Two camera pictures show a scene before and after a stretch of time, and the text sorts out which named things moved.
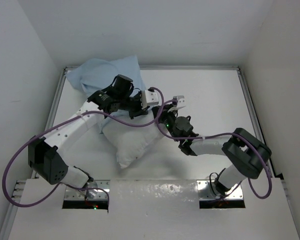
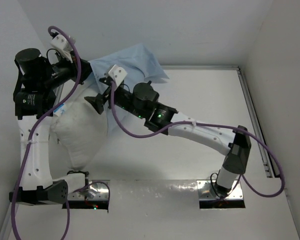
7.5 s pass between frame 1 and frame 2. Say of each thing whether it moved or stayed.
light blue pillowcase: moved
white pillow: moved
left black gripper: moved
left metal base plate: stayed
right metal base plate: stayed
